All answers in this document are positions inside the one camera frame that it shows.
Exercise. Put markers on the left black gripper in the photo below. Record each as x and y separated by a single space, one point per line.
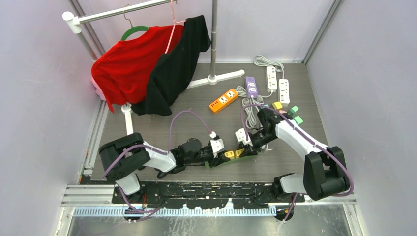
221 157

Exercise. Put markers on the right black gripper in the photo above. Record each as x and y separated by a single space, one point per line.
254 149

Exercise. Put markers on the dark green power strip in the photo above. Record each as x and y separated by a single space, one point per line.
241 159

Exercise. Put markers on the green plug adapter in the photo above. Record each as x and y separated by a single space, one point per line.
298 120
293 111

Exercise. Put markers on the orange power strip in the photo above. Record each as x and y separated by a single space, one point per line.
231 95

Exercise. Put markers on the long white power strip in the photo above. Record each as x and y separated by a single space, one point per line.
283 83

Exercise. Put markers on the purple power strip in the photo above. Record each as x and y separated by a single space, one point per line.
251 86

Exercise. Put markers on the short white power strip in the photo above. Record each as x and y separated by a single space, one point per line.
271 82

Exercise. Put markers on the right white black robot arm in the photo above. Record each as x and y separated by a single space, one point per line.
324 173

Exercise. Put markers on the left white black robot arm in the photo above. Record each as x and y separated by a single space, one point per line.
123 157

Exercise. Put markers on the black t-shirt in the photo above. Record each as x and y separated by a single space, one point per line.
174 71

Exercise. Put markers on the red t-shirt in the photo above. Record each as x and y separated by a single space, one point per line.
122 72

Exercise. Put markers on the pink clothes hanger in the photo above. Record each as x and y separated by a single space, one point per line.
175 22

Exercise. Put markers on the green clothes hanger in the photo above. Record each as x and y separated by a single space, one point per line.
133 29

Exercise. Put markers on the white metal clothes rack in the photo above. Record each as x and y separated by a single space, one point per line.
75 23

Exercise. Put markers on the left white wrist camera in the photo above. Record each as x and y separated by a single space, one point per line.
217 146

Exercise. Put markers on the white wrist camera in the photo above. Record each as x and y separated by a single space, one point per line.
217 146
243 137

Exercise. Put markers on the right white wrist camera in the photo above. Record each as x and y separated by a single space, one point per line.
243 137

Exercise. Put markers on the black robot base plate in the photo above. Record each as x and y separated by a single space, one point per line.
211 199

